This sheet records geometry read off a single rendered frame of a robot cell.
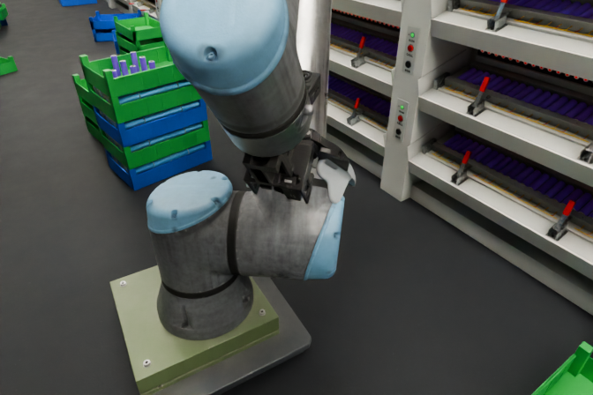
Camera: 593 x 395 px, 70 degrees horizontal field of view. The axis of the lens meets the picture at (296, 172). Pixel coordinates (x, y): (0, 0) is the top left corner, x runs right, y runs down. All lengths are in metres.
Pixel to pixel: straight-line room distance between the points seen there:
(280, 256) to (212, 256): 0.11
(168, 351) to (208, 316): 0.09
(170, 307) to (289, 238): 0.28
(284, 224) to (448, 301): 0.54
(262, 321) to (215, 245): 0.22
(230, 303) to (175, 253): 0.16
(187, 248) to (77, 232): 0.68
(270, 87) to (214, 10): 0.07
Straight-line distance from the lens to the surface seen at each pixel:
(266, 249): 0.70
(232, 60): 0.30
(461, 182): 1.22
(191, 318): 0.83
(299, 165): 0.49
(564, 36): 1.04
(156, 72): 1.37
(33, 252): 1.36
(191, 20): 0.32
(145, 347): 0.88
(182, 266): 0.76
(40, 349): 1.11
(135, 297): 0.97
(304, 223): 0.69
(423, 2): 1.16
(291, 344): 0.90
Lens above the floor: 0.79
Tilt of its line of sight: 32 degrees down
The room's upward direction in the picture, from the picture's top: straight up
